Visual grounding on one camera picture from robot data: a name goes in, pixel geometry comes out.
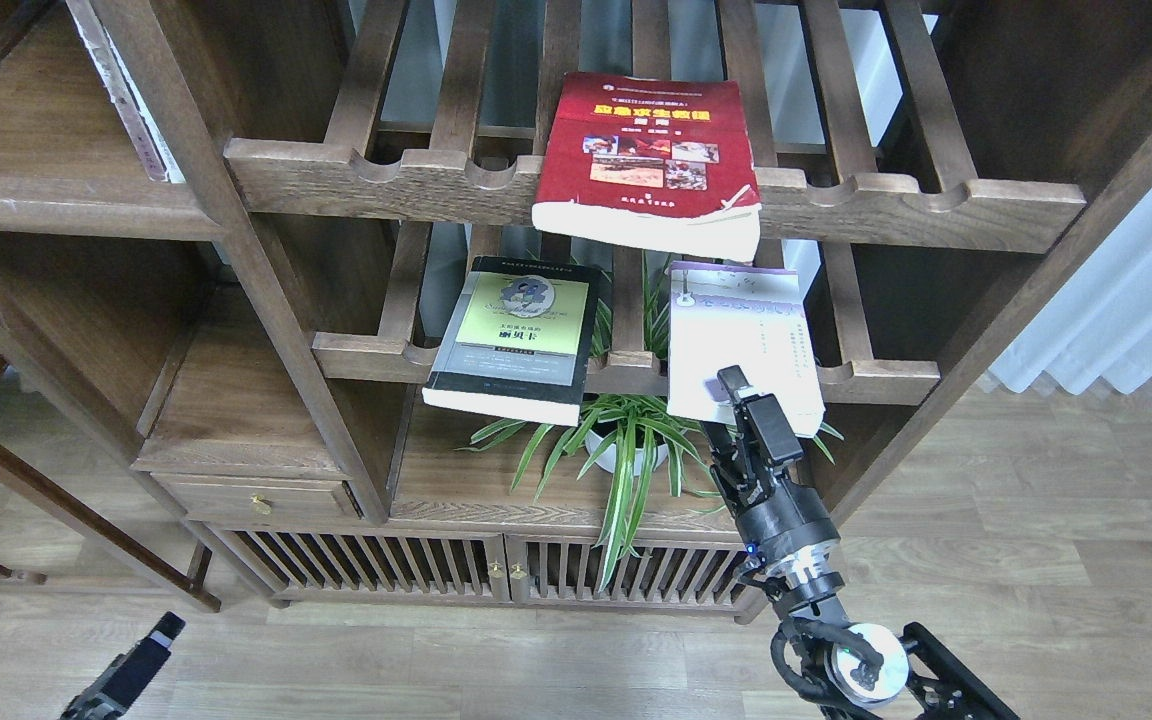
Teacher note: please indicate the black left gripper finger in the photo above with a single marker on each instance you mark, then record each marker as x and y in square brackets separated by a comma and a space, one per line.
[127, 676]

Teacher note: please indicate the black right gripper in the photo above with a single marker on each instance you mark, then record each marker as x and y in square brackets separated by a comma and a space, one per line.
[784, 524]

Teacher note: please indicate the white lavender book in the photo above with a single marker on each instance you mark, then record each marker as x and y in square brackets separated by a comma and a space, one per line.
[751, 317]

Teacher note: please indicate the black and green book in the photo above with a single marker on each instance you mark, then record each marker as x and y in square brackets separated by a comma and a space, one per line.
[519, 341]

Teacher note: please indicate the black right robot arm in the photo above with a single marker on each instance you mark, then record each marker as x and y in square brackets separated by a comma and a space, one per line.
[849, 670]

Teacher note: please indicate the green spider plant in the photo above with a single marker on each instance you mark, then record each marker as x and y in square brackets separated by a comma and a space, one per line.
[668, 439]

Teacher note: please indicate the white plant pot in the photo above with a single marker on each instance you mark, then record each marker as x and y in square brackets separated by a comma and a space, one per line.
[606, 457]

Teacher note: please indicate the brass drawer knob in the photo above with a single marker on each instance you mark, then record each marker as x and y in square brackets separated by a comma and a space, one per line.
[260, 505]

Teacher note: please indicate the red thick book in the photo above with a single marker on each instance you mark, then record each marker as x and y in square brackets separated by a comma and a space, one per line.
[651, 164]

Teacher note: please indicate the dark wooden bookshelf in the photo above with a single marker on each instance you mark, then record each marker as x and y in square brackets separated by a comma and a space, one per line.
[254, 330]

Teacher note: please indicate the white curtain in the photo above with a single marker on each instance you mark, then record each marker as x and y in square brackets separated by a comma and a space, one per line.
[1096, 332]

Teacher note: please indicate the worn standing book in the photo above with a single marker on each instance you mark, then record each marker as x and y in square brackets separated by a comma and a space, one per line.
[147, 140]

